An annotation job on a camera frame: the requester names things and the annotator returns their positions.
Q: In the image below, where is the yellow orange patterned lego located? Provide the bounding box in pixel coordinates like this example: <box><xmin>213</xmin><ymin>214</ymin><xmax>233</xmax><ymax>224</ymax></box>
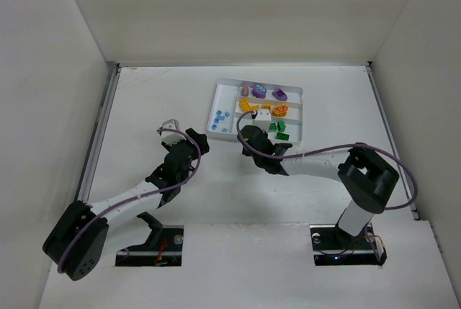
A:
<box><xmin>272</xmin><ymin>104</ymin><xmax>289</xmax><ymax>117</ymax></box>

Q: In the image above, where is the green lego brick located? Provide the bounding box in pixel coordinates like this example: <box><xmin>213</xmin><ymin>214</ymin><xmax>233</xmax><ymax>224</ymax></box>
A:
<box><xmin>275</xmin><ymin>132</ymin><xmax>290</xmax><ymax>141</ymax></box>

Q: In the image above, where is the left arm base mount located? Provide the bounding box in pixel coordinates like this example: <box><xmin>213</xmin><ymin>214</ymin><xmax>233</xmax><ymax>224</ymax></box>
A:
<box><xmin>115</xmin><ymin>212</ymin><xmax>184</xmax><ymax>267</ymax></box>

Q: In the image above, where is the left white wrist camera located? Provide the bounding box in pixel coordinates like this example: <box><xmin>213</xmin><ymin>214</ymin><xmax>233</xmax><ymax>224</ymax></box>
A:
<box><xmin>158</xmin><ymin>119</ymin><xmax>184</xmax><ymax>146</ymax></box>

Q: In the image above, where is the purple round lego piece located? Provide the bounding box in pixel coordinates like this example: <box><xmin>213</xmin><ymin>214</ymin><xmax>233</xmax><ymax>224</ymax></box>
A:
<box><xmin>251</xmin><ymin>84</ymin><xmax>267</xmax><ymax>99</ymax></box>

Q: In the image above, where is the white divided sorting tray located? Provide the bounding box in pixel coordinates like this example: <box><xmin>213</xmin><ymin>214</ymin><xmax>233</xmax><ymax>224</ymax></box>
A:
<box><xmin>207</xmin><ymin>79</ymin><xmax>303</xmax><ymax>144</ymax></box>

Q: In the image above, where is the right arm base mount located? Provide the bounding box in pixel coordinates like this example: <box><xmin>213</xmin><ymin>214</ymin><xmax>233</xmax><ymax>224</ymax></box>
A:
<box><xmin>310</xmin><ymin>223</ymin><xmax>388</xmax><ymax>267</ymax></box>

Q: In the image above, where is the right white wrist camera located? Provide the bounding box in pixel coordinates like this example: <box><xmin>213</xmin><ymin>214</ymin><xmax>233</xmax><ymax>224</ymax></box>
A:
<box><xmin>253</xmin><ymin>109</ymin><xmax>272</xmax><ymax>129</ymax></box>

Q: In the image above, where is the small green lego block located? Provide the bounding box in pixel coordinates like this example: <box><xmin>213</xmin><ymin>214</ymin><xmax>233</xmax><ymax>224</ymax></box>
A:
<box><xmin>277</xmin><ymin>120</ymin><xmax>286</xmax><ymax>133</ymax></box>

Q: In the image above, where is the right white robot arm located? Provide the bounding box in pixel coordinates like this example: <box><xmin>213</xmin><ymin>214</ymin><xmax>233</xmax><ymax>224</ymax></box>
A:
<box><xmin>239</xmin><ymin>125</ymin><xmax>400</xmax><ymax>238</ymax></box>

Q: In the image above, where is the green lego plate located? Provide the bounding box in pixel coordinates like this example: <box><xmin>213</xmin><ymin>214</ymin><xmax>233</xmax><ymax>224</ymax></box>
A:
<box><xmin>268</xmin><ymin>123</ymin><xmax>277</xmax><ymax>132</ymax></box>

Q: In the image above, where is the yellow long lego brick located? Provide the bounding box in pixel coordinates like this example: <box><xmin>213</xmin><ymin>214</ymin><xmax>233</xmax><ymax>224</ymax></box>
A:
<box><xmin>239</xmin><ymin>99</ymin><xmax>259</xmax><ymax>113</ymax></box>

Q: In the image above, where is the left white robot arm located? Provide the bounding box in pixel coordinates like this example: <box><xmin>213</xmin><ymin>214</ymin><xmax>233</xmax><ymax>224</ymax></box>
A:
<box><xmin>42</xmin><ymin>125</ymin><xmax>210</xmax><ymax>281</ymax></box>

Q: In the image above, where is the purple rounded lego brick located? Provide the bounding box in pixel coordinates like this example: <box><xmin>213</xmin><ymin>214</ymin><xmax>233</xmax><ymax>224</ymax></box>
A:
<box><xmin>272</xmin><ymin>89</ymin><xmax>288</xmax><ymax>102</ymax></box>

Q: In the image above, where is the purple butterfly wing lego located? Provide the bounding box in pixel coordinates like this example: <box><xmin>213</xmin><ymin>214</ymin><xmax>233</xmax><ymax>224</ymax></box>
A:
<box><xmin>241</xmin><ymin>84</ymin><xmax>249</xmax><ymax>97</ymax></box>

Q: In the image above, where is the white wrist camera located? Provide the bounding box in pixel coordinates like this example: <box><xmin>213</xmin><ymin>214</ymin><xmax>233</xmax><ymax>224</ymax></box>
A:
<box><xmin>253</xmin><ymin>109</ymin><xmax>272</xmax><ymax>129</ymax></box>
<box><xmin>158</xmin><ymin>119</ymin><xmax>184</xmax><ymax>146</ymax></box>

